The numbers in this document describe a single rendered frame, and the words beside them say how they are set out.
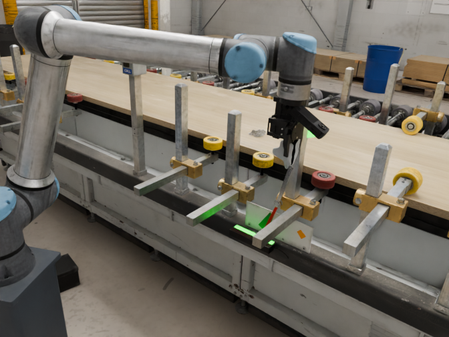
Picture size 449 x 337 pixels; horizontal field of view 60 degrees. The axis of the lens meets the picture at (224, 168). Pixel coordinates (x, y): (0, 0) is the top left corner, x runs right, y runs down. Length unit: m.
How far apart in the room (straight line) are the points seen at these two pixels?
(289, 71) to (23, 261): 1.02
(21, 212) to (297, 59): 0.97
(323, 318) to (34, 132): 1.35
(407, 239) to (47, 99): 1.23
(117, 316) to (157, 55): 1.45
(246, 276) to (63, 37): 1.32
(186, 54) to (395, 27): 7.82
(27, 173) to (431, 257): 1.35
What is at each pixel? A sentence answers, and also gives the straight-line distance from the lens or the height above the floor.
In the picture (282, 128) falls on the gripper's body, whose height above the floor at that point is 1.13.
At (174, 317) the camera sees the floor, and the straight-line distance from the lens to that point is 2.08.
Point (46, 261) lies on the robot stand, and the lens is 1.52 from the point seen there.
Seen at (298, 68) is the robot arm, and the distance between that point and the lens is 1.06.
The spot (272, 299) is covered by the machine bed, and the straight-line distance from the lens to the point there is 1.95.
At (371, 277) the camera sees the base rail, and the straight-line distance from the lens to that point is 1.32.
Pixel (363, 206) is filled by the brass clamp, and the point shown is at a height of 0.93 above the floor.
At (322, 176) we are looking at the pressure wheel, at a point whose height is 0.91.
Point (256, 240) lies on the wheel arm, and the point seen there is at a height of 0.85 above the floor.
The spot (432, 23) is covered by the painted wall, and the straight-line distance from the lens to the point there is 8.45.
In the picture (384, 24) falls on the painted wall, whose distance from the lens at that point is 8.73.
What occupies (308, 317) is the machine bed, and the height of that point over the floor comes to 0.18.
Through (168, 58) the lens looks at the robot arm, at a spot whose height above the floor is 1.33.
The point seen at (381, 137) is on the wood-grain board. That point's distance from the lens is 1.90.
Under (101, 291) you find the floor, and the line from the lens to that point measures 2.27.
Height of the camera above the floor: 1.49
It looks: 25 degrees down
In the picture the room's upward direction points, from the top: 3 degrees clockwise
